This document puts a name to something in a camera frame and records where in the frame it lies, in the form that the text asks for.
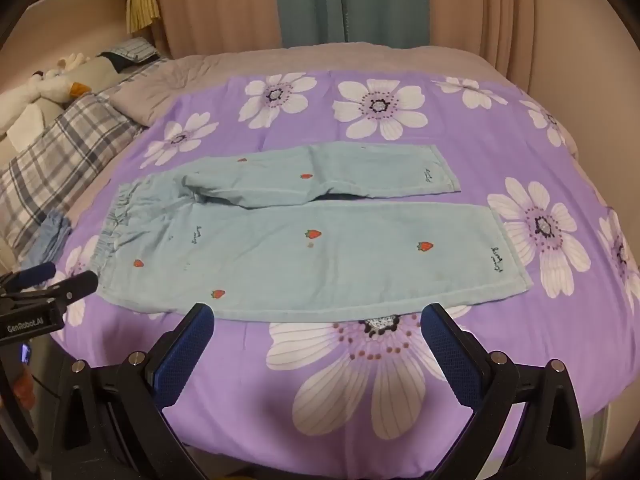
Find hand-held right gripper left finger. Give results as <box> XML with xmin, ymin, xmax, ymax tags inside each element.
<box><xmin>52</xmin><ymin>303</ymin><xmax>216</xmax><ymax>480</ymax></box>

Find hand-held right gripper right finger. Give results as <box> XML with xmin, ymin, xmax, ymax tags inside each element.
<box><xmin>420</xmin><ymin>303</ymin><xmax>588</xmax><ymax>480</ymax></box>

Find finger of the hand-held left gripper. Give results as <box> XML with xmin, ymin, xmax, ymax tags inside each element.
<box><xmin>36</xmin><ymin>270</ymin><xmax>99</xmax><ymax>307</ymax></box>
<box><xmin>19</xmin><ymin>261</ymin><xmax>57</xmax><ymax>289</ymax></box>

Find light blue strawberry pants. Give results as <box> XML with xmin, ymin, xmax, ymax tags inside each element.
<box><xmin>95</xmin><ymin>144</ymin><xmax>533</xmax><ymax>324</ymax></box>

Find folded blue cloth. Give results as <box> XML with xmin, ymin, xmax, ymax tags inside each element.
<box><xmin>20</xmin><ymin>210</ymin><xmax>73</xmax><ymax>268</ymax></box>

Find orange cloth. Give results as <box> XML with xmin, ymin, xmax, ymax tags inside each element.
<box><xmin>12</xmin><ymin>372</ymin><xmax>37</xmax><ymax>411</ymax></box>

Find plaid pillow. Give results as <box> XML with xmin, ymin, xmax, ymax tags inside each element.
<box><xmin>0</xmin><ymin>94</ymin><xmax>147</xmax><ymax>261</ymax></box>

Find white plush goose toy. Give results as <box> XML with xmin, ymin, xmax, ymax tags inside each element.
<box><xmin>0</xmin><ymin>52</ymin><xmax>126</xmax><ymax>151</ymax></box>

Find striped small pillow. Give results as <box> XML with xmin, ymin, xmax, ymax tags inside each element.
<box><xmin>97</xmin><ymin>36</ymin><xmax>163</xmax><ymax>73</ymax></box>

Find purple floral blanket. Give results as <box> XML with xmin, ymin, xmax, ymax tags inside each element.
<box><xmin>47</xmin><ymin>71</ymin><xmax>640</xmax><ymax>468</ymax></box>

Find pink curtain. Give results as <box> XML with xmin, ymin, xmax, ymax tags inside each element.
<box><xmin>150</xmin><ymin>0</ymin><xmax>538</xmax><ymax>91</ymax></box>

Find teal curtain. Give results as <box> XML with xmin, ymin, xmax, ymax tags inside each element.
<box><xmin>272</xmin><ymin>0</ymin><xmax>432</xmax><ymax>47</ymax></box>

